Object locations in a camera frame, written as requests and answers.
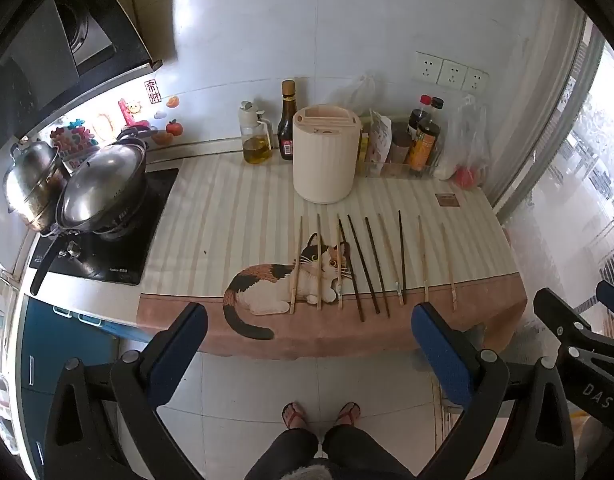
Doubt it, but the striped cat print cloth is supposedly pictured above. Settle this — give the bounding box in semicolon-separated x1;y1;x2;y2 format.
137;156;528;361

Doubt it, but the red cap sauce bottle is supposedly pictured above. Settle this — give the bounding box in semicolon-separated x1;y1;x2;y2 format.
408;94;433;136

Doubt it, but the white wall socket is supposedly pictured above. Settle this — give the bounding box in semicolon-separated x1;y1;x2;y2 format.
437;60;468;89
462;67;489;93
413;51;444;84

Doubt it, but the grey window frame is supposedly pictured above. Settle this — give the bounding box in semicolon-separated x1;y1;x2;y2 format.
490;15;614;291

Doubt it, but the person's right leg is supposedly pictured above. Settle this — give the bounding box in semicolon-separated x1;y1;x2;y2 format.
321;401;418;480

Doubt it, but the red flip-flop sandal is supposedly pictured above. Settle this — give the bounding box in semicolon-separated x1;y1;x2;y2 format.
335;401;362;428
282;401;308;431

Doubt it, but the blue kitchen cabinet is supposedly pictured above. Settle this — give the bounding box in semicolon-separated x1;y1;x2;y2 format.
14;295;140;466

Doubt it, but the person's left leg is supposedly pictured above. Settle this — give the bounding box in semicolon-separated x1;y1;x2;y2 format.
247;401;320;480

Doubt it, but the person's leg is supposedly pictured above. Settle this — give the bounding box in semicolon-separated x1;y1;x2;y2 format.
247;401;320;480
321;401;418;480

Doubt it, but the empty white plastic bag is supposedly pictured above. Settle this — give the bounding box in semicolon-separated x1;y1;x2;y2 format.
344;74;379;112

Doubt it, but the stainless steel pot with lid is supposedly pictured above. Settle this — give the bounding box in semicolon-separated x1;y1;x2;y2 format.
2;140;70;233

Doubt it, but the dark sauce bottle brown cap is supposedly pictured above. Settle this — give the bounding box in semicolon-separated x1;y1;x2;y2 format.
278;79;297;162

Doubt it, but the black cap bottle orange label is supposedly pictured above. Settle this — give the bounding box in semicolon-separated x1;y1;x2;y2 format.
406;96;445;172

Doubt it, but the black range hood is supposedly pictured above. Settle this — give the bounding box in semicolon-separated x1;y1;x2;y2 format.
0;0;164;148

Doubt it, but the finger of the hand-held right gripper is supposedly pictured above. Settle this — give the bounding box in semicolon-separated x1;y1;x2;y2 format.
596;280;614;322
533;287;595;356

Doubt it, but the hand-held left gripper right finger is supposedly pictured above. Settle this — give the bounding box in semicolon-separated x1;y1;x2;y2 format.
411;302;573;480

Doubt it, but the black cooktop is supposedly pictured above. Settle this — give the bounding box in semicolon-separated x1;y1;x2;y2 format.
29;167;180;288

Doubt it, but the dark brown chopstick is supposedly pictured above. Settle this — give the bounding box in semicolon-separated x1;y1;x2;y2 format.
338;218;365;323
397;210;407;293
347;215;381;315
364;217;391;318

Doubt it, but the clear condiment tray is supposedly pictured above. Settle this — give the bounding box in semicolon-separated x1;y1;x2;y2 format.
359;115;440;179

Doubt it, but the white paper packet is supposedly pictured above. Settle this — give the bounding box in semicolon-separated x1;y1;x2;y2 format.
369;109;393;163

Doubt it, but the wok with steel lid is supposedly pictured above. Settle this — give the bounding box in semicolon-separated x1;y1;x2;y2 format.
31;140;150;296

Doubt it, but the brown lidded jar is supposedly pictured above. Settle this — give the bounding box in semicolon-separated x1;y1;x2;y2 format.
389;132;413;166

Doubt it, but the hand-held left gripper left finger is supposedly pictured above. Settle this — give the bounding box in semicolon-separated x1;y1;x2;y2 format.
44;302;209;480

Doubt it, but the glass oil dispenser bottle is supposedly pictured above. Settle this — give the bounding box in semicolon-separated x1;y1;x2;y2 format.
238;101;274;166

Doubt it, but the cream round chopstick holder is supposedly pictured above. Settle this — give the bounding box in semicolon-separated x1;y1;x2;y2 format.
292;104;362;205

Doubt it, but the grey fuzzy clothing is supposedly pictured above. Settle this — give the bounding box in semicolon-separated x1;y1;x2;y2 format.
287;462;338;480

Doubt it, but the colourful wall sign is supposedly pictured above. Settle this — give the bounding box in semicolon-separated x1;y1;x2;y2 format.
49;120;98;157

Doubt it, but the pink strip wall sticker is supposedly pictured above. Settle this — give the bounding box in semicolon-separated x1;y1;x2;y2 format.
118;97;140;126

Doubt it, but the white plastic bag with contents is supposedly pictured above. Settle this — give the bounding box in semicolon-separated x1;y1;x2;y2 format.
433;94;491;191

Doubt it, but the red round item in bag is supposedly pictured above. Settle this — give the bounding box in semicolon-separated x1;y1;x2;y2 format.
454;166;480;190

